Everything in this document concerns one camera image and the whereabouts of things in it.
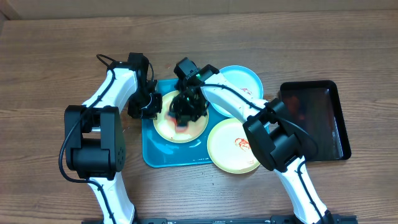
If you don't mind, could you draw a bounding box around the red and green sponge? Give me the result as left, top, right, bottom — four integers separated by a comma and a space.
167, 112, 188, 133

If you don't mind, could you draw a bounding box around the green-rimmed plate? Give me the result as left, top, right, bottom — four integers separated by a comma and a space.
207, 118, 260, 174
154, 90, 209, 143

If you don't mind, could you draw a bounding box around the green-rimmed plate front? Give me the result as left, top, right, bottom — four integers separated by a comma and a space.
207, 118, 260, 174

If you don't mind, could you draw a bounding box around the blue-rimmed plate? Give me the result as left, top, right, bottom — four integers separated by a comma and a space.
202, 65, 265, 122

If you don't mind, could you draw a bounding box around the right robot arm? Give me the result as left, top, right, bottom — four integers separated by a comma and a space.
169, 58, 334, 223

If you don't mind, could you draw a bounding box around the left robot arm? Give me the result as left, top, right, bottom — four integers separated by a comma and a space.
58, 52, 162, 223

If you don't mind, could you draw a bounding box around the teal plastic tray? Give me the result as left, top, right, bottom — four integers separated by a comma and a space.
141, 77, 270, 169

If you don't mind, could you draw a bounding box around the black plastic tray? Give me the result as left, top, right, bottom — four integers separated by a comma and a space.
279, 80, 351, 161

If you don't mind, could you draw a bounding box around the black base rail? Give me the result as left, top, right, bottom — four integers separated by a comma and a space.
81, 215, 358, 224

